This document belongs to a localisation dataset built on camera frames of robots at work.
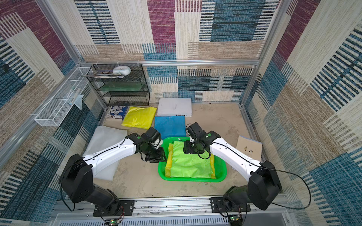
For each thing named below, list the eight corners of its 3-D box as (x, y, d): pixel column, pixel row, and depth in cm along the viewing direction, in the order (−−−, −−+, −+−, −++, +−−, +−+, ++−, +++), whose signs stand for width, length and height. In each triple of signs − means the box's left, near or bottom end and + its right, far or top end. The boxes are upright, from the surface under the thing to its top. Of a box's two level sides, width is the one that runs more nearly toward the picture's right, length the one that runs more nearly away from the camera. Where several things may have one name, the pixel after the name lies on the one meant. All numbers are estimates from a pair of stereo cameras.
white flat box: (157, 116, 114) (156, 113, 111) (159, 101, 125) (158, 98, 122) (191, 116, 114) (191, 113, 111) (190, 101, 125) (191, 98, 122)
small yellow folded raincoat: (123, 128, 107) (121, 126, 105) (129, 109, 120) (128, 106, 117) (153, 128, 107) (152, 126, 105) (156, 109, 120) (155, 106, 117)
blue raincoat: (152, 138, 102) (151, 136, 100) (155, 118, 114) (154, 115, 112) (185, 138, 102) (185, 136, 99) (185, 118, 114) (185, 115, 112)
